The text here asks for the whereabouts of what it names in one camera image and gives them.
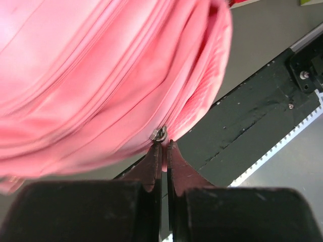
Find green cartoon book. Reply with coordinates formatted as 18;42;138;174
299;0;317;6

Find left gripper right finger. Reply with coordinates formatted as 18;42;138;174
166;141;322;241

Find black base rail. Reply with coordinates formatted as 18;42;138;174
167;26;322;188

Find white cable duct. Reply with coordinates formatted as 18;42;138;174
161;90;323;242

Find pink student backpack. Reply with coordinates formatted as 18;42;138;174
1;1;233;194

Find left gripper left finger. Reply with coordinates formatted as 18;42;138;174
1;143;163;241

